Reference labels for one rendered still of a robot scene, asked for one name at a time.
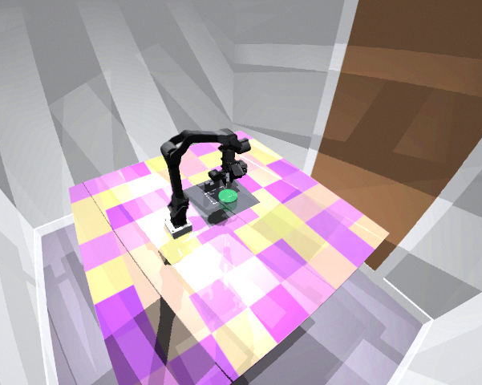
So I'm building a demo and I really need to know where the grey flat mat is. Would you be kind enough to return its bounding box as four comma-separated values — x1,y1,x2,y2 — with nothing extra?
183,180,260,228

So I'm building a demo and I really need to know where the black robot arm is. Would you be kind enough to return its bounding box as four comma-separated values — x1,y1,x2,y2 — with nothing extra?
160,128,251,229

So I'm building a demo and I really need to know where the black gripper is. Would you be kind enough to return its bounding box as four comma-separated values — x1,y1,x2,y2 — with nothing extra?
208,157,248,186

